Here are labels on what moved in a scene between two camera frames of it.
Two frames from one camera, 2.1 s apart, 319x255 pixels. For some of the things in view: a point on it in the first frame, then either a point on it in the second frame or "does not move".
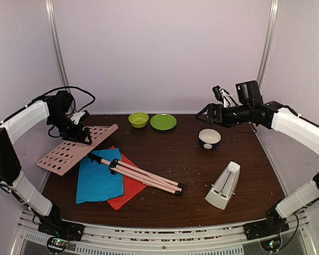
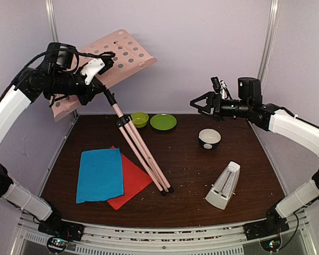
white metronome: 224,187 does not move
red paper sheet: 132,187 does not move
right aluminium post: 268,44 does not move
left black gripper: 75,136 to 91,89
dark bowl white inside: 209,138 does not move
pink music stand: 60,159 to 131,54
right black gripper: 211,108 to 211,98
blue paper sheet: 95,181 does not move
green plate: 162,121 does not move
